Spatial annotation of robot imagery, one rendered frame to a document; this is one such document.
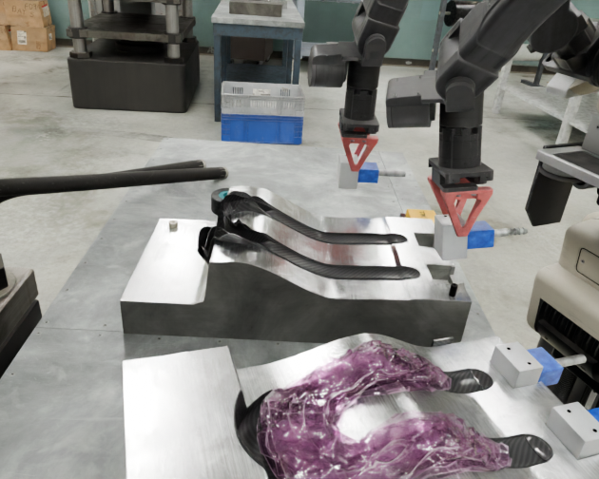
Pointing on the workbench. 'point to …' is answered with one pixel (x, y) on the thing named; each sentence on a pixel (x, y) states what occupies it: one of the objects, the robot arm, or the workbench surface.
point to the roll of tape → (218, 199)
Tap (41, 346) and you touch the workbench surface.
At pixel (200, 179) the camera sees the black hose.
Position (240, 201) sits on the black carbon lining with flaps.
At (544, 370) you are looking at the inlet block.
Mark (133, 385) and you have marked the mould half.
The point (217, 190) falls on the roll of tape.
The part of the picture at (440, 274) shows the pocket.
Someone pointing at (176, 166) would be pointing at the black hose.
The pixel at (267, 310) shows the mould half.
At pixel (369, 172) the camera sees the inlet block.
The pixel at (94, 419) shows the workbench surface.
